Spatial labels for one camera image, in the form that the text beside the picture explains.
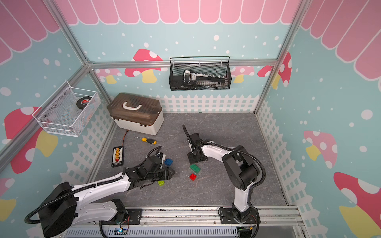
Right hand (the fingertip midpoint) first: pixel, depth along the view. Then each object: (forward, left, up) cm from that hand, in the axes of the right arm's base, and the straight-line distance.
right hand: (193, 159), depth 94 cm
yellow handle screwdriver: (+14, +30, +1) cm, 33 cm away
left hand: (-12, +12, +4) cm, 18 cm away
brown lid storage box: (+22, +35, +21) cm, 46 cm away
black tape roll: (+17, +58, +34) cm, 70 cm away
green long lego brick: (-6, -2, 0) cm, 7 cm away
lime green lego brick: (-15, +18, +1) cm, 23 cm away
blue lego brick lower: (-3, +15, +3) cm, 15 cm away
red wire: (+17, +49, +1) cm, 52 cm away
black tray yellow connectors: (+2, +48, +2) cm, 48 cm away
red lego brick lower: (-11, 0, +1) cm, 11 cm away
